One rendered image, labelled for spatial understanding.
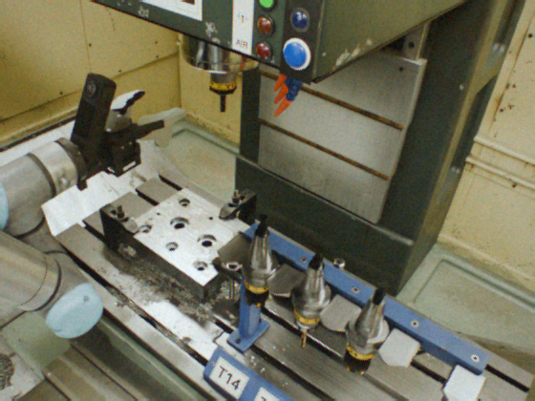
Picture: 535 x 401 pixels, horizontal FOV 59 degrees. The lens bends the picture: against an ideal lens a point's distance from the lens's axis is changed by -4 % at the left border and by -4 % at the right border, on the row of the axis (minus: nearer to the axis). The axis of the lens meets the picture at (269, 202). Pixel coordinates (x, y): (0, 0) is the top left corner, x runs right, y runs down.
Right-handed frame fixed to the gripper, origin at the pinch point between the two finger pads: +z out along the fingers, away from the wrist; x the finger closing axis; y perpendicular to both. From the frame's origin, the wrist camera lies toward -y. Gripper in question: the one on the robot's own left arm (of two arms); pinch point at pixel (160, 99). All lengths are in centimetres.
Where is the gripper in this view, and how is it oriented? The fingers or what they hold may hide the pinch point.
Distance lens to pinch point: 86.9
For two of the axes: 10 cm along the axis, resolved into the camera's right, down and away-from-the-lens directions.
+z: 6.0, -5.0, 6.2
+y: -0.5, 7.5, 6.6
